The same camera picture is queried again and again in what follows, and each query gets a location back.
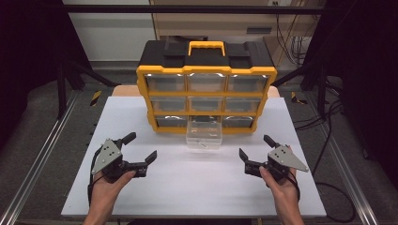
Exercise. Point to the clear plastic drawer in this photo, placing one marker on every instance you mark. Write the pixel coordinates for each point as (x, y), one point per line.
(204, 136)

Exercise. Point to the aluminium floor rail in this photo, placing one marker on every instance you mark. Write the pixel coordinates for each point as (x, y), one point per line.
(344, 162)
(37, 156)

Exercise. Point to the black metal frame bar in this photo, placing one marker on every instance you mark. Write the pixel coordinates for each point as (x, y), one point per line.
(156, 9)

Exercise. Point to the black stand leg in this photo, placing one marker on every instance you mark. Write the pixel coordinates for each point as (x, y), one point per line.
(62, 90)
(321, 90)

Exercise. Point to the black curtain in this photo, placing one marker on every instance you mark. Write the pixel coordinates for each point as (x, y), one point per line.
(369, 78)
(31, 62)

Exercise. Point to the person's left hand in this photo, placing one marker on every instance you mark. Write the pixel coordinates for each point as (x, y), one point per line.
(104, 192)

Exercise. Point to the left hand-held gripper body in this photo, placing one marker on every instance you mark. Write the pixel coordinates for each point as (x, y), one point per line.
(109, 156)

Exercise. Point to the small dark screw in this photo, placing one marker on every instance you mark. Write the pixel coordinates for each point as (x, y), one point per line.
(203, 144)

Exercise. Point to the yellow black organizer cabinet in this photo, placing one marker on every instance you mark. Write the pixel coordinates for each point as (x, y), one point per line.
(203, 57)

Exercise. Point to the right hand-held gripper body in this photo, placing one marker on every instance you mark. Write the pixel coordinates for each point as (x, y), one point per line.
(283, 157)

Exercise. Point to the person's right hand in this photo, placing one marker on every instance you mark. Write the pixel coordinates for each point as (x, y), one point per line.
(284, 190)

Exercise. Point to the set of clear organizer drawers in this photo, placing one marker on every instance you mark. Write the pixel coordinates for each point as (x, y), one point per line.
(165, 82)

